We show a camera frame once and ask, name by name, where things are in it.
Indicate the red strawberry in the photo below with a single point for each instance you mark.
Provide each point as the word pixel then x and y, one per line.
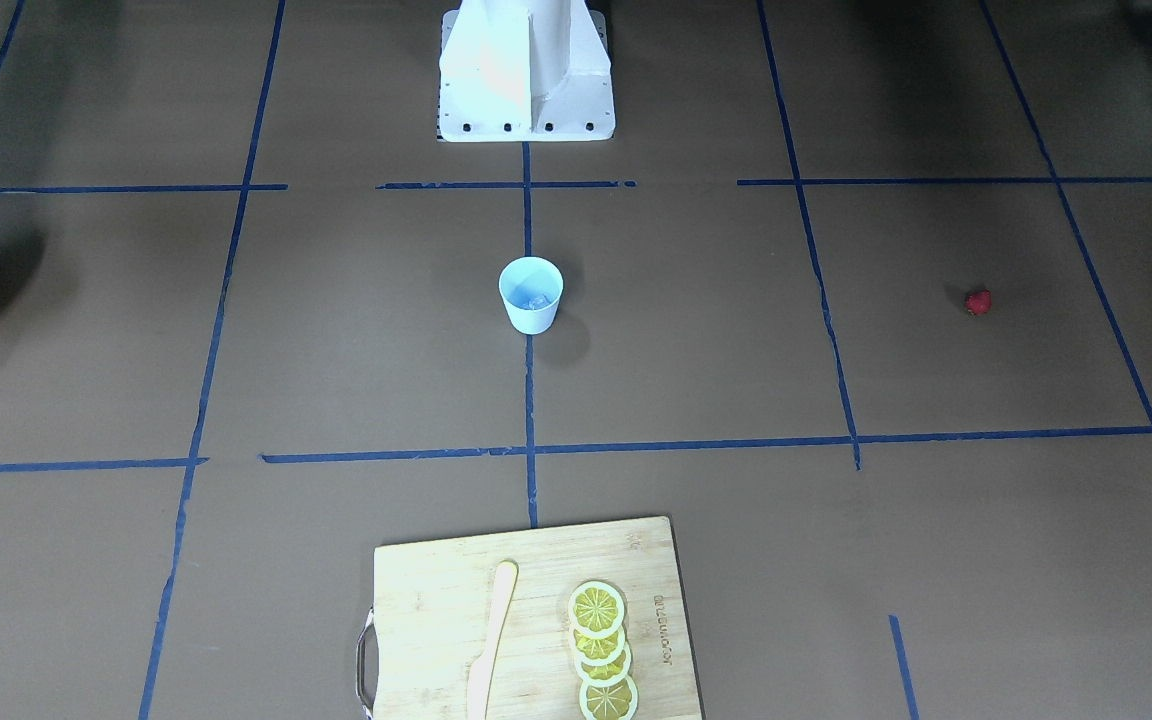
pixel 978 302

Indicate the light blue plastic cup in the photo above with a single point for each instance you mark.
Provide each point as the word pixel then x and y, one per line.
pixel 531 289

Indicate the yellow plastic knife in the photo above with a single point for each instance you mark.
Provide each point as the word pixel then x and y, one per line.
pixel 481 670

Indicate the top lemon slice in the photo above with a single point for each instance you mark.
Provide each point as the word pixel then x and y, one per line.
pixel 597 609

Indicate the lemon slice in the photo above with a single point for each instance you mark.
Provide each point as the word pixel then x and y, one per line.
pixel 597 609
pixel 602 676
pixel 609 702
pixel 598 652

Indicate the bamboo cutting board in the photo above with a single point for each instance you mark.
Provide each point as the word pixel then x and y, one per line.
pixel 430 603

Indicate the bottom lemon slice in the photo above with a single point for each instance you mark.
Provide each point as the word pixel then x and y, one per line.
pixel 609 702

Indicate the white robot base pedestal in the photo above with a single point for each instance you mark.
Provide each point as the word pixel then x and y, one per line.
pixel 525 71

